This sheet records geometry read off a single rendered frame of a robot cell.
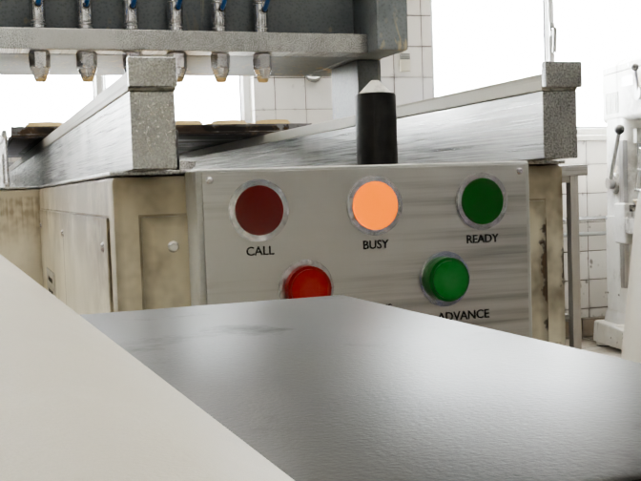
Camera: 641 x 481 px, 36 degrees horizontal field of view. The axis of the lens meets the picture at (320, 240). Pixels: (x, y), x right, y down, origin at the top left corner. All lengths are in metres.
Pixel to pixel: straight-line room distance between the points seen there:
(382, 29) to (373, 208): 0.83
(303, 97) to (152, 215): 4.15
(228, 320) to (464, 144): 0.67
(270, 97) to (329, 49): 3.28
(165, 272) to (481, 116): 0.29
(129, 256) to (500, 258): 0.25
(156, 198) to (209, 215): 0.04
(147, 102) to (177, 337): 0.48
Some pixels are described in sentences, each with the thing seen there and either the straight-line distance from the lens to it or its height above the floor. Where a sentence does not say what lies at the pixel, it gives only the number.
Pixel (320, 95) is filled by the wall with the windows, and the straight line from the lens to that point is 4.82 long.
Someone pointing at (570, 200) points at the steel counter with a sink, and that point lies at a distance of 4.50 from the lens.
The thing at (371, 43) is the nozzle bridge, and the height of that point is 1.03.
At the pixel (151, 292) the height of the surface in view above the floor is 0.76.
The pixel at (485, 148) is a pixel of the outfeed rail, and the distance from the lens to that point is 0.80.
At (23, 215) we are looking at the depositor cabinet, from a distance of 1.34.
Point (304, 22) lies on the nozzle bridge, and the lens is 1.52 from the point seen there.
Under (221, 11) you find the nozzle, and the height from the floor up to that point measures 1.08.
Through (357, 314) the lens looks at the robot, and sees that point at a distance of 0.17.
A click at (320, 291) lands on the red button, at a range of 0.65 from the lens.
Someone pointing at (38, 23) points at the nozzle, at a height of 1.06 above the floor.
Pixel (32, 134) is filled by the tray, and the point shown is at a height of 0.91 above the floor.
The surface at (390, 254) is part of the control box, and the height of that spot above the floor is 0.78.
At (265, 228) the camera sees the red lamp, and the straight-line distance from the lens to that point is 0.64.
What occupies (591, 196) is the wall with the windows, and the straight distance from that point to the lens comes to 5.40.
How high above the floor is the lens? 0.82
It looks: 3 degrees down
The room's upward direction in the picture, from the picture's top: 2 degrees counter-clockwise
